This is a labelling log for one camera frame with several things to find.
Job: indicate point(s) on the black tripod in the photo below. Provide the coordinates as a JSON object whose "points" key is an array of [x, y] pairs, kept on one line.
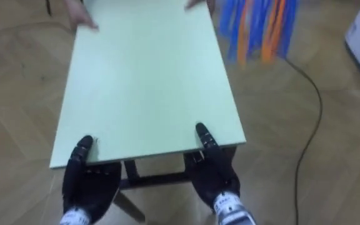
{"points": [[48, 7]]}

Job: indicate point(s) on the light green top table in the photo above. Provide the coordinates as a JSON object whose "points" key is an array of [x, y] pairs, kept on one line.
{"points": [[145, 78]]}

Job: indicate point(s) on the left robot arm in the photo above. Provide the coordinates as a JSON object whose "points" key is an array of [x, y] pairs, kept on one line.
{"points": [[73, 218]]}

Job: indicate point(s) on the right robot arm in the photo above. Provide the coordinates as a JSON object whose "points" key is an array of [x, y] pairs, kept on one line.
{"points": [[233, 211]]}

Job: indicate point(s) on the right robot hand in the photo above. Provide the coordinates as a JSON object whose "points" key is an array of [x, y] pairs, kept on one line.
{"points": [[212, 175]]}

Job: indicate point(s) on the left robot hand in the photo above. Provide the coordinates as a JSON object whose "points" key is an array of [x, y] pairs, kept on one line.
{"points": [[89, 187]]}

